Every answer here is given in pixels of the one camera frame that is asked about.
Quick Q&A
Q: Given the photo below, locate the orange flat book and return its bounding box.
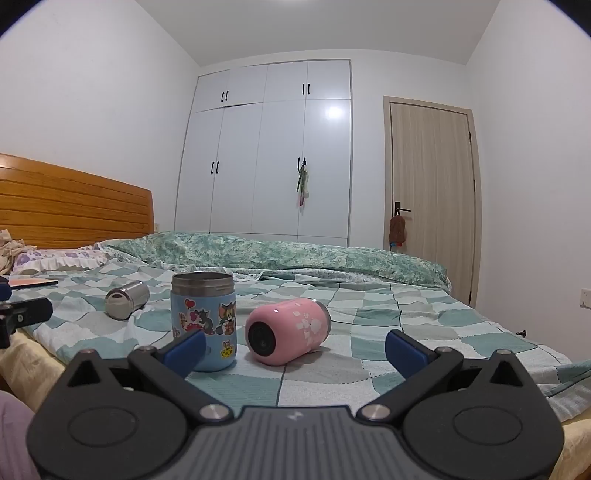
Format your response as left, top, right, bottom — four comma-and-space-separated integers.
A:
8, 276, 59, 289

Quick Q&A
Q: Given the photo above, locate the green hanging ornament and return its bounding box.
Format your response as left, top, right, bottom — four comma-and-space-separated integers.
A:
295, 158, 311, 208

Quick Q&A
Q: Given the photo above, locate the checked bed sheet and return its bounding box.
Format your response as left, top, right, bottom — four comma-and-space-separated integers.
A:
9, 258, 591, 423

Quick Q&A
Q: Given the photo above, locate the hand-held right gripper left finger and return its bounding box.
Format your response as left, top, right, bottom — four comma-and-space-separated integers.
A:
48, 329, 233, 424

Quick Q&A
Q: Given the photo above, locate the purple floral pillow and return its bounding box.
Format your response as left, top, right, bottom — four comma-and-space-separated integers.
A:
10, 247, 112, 278

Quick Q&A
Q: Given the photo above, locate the pink cup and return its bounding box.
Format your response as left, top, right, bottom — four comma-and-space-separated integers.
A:
245, 298, 331, 366

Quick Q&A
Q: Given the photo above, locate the stainless steel cup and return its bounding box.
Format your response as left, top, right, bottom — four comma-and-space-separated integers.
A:
104, 280, 151, 320

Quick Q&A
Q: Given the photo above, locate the yellow mattress cover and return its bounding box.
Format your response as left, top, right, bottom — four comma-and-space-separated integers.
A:
0, 329, 72, 409

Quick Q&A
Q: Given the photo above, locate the wooden headboard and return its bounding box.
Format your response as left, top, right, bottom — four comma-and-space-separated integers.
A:
0, 153, 154, 250

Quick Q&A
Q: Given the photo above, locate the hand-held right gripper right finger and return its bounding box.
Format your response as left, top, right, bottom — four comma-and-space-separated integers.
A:
359, 329, 542, 424

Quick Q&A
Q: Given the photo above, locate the light wooden door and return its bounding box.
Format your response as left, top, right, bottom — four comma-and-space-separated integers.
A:
382, 95, 483, 308

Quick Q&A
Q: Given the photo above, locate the green floral quilt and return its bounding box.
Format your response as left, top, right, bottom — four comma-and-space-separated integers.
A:
95, 231, 452, 291

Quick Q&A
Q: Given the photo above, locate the blue cartoon cup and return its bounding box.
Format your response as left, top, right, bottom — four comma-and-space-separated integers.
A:
171, 272, 238, 373

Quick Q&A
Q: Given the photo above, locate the pink cloth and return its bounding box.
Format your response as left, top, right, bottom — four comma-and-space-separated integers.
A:
0, 390, 43, 480

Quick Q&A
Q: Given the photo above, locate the brown hanging pouch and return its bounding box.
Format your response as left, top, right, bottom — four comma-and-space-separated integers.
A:
389, 215, 408, 247

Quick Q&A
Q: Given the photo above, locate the white wardrobe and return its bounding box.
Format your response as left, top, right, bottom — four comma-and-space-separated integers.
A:
174, 59, 352, 248

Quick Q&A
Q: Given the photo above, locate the beige cloth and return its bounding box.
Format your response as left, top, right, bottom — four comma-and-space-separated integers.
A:
0, 228, 29, 278

